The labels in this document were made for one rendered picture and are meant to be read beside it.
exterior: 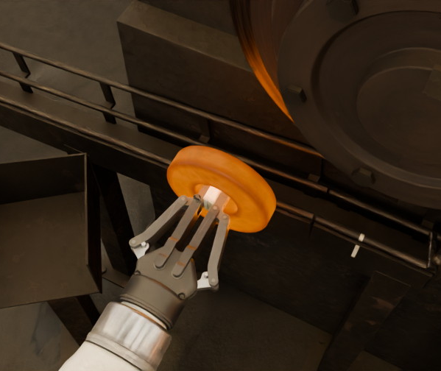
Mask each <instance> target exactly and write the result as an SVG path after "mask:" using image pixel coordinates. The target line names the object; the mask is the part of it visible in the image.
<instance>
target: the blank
mask: <svg viewBox="0 0 441 371"><path fill-rule="evenodd" d="M167 180H168V182H169V185H170V186H171V188H172V190H173V191H174V193H176V195H178V197H180V196H182V195H185V196H187V197H193V196H194V195H195V194H198V193H199V191H200V189H201V188H202V186H203V185H208V186H212V187H214V188H217V189H219V190H220V191H222V192H224V193H225V194H227V195H228V196H229V197H230V199H229V200H228V202H227V204H226V206H225V208H224V210H223V212H224V213H226V214H227V215H229V217H230V228H229V229H231V230H236V231H239V232H244V233H255V232H258V231H260V230H263V229H264V228H265V227H266V226H267V224H268V222H269V220H270V218H271V217H272V215H273V213H274V211H275V208H276V198H275V194H274V192H273V190H272V189H271V187H270V186H269V184H268V183H267V182H266V180H265V179H264V178H263V177H262V176H261V175H260V174H259V173H258V172H256V171H255V170H254V169H252V168H251V167H250V166H248V165H247V164H246V163H244V162H242V161H241V160H239V159H238V158H235V157H233V156H232V155H229V154H228V153H226V152H223V151H220V150H218V149H214V148H211V147H207V146H187V147H185V148H183V149H181V150H180V151H179V152H178V153H177V155H176V156H175V158H174V160H173V161H172V162H171V164H170V166H169V167H168V169H167Z"/></svg>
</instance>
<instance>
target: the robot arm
mask: <svg viewBox="0 0 441 371"><path fill-rule="evenodd" d="M229 199H230V197H229V196H228V195H227V194H225V193H224V192H222V191H220V190H219V189H217V188H214V187H212V186H209V185H203V186H202V188H201V189H200V191H199V193H198V194H195V195H194V196H193V197H187V196H185V195H182V196H180V197H179V198H178V199H177V200H176V201H175V202H174V203H173V204H172V205H171V206H170V207H169V208H168V209H167V210H166V211H165V212H164V213H163V214H162V215H161V216H160V217H159V218H158V219H157V220H156V221H155V222H154V223H153V224H152V225H151V226H150V227H149V228H148V229H147V230H146V231H145V232H144V233H142V234H140V235H138V236H136V237H134V238H132V239H130V242H129V244H130V247H131V250H132V251H133V253H135V255H136V257H137V259H138V260H137V262H136V268H135V272H134V274H133V275H132V277H131V278H130V280H129V281H128V283H127V285H126V286H125V288H124V290H123V291H122V293H121V294H120V296H119V302H120V303H118V302H110V303H108V304H107V306H106V308H105V309H104V311H103V312H102V314H101V316H100V317H99V319H98V320H97V322H96V324H95V326H94V327H93V329H92V330H91V332H89V333H88V335H87V338H86V340H85V341H84V342H83V344H82V345H81V347H80V348H79V349H78V351H77V352H76V353H75V354H74V355H73V356H72V357H70V358H69V359H68V360H67V361H66V362H65V363H64V365H63V366H62V367H61V368H60V369H59V371H156V369H157V368H158V365H159V364H160V362H161V360H162V358H163V355H164V354H165V352H166V350H167V348H168V346H169V345H170V343H171V342H172V336H171V334H170V333H169V332H168V331H167V330H170V329H172V328H173V327H174V324H175V323H176V321H177V319H178V317H179V316H180V314H181V312H182V310H183V308H184V307H185V305H186V303H187V302H188V300H189V299H190V298H192V297H193V296H194V295H195V294H196V293H197V291H200V290H207V289H210V290H211V291H212V292H216V291H218V289H219V280H218V271H219V265H220V262H221V259H222V254H223V251H224V248H225V242H226V239H227V235H228V231H229V228H230V217H229V215H227V214H226V213H224V212H223V210H224V208H225V206H226V204H227V202H228V200H229ZM203 207H204V209H206V210H209V211H208V212H207V214H206V216H205V218H204V219H203V221H202V223H201V225H200V226H199V228H198V229H197V232H196V233H195V234H194V237H193V238H192V240H191V241H190V243H189V245H188V246H187V247H186V248H185V249H184V251H183V252H180V248H181V247H182V245H183V243H184V241H185V240H186V238H187V236H188V234H189V233H190V231H191V229H192V227H193V226H194V224H195V222H196V221H197V219H198V217H199V216H200V214H201V212H202V209H203ZM183 214H184V215H183ZM182 215H183V218H182V219H181V220H180V222H179V224H178V226H177V227H176V229H175V230H174V232H173V234H172V236H171V237H169V238H168V240H167V242H166V243H165V245H164V246H163V247H161V248H159V249H156V250H154V251H152V252H150V253H148V252H149V250H150V247H151V246H152V245H153V244H154V243H155V242H156V241H157V240H158V239H159V238H160V237H161V236H162V235H163V234H164V233H165V232H166V231H167V230H168V229H169V228H170V227H171V226H172V225H173V224H174V223H175V222H176V221H177V220H178V219H179V218H180V217H181V216H182ZM216 223H218V224H219V225H218V228H217V232H216V236H215V239H214V244H213V247H212V250H211V255H210V258H209V261H208V271H207V272H203V273H202V277H201V278H200V280H197V273H196V268H195V262H196V260H197V257H198V255H199V253H200V251H201V250H202V248H203V247H204V245H205V243H206V241H207V240H208V237H209V236H210V234H211V232H212V231H213V229H214V227H215V226H216ZM147 253H148V254H147Z"/></svg>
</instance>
